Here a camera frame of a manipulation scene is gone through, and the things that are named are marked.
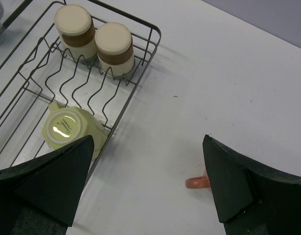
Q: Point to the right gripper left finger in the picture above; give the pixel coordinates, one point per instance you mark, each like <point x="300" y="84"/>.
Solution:
<point x="41" y="196"/>

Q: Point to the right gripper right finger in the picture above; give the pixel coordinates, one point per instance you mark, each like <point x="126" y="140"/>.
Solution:
<point x="250" y="197"/>

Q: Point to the orange mug white inside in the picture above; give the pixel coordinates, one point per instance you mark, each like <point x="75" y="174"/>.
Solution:
<point x="197" y="182"/>

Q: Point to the pale yellow mug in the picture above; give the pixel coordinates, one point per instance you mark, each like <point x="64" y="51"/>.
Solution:
<point x="67" y="124"/>

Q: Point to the steel cup beige sleeve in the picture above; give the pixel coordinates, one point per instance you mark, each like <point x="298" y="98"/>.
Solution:
<point x="115" y="48"/>

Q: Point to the steel cup brown base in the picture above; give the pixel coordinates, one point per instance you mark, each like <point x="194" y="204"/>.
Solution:
<point x="76" y="31"/>

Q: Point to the wire dish rack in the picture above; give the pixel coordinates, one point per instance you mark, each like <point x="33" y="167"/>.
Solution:
<point x="39" y="70"/>

